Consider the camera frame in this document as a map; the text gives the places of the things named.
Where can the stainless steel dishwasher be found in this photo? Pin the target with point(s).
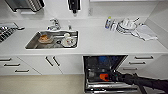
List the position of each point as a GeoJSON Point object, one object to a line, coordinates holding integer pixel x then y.
{"type": "Point", "coordinates": [96, 85]}

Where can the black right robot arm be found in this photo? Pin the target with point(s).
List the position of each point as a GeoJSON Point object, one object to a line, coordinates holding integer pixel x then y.
{"type": "Point", "coordinates": [146, 82]}

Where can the narrow white drawer unit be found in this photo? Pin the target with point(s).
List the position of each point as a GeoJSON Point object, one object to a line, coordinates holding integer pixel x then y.
{"type": "Point", "coordinates": [141, 63]}

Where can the small white cup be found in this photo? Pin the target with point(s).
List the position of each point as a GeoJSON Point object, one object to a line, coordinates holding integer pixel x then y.
{"type": "Point", "coordinates": [114, 26]}

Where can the blue dish soap bottle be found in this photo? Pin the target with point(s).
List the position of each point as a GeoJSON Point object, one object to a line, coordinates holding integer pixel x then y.
{"type": "Point", "coordinates": [108, 23]}

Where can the small black sink knob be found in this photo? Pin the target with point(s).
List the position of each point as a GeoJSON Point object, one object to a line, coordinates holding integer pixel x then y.
{"type": "Point", "coordinates": [69, 27]}

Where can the white two-door sink cabinet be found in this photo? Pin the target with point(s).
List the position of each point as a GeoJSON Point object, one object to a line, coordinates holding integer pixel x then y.
{"type": "Point", "coordinates": [40, 65]}

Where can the chrome faucet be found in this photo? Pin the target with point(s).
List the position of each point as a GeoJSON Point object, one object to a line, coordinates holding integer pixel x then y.
{"type": "Point", "coordinates": [54, 25]}

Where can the orange bowl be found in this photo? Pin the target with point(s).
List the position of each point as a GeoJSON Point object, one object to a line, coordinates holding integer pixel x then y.
{"type": "Point", "coordinates": [45, 38]}

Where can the black soap dispenser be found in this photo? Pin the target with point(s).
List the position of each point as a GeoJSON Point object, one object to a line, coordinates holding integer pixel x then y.
{"type": "Point", "coordinates": [73, 6]}

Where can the stainless steel sink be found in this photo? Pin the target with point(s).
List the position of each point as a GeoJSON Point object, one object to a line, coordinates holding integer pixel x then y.
{"type": "Point", "coordinates": [31, 43]}

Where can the wide white drawer unit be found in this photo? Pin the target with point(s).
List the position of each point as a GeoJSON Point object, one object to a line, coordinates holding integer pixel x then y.
{"type": "Point", "coordinates": [13, 66]}

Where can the steel paper towel dispenser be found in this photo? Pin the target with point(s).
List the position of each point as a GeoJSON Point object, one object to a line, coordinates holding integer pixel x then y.
{"type": "Point", "coordinates": [26, 5]}

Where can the white wall outlet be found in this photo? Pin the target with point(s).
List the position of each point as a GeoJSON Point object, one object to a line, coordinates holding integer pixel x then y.
{"type": "Point", "coordinates": [89, 12]}

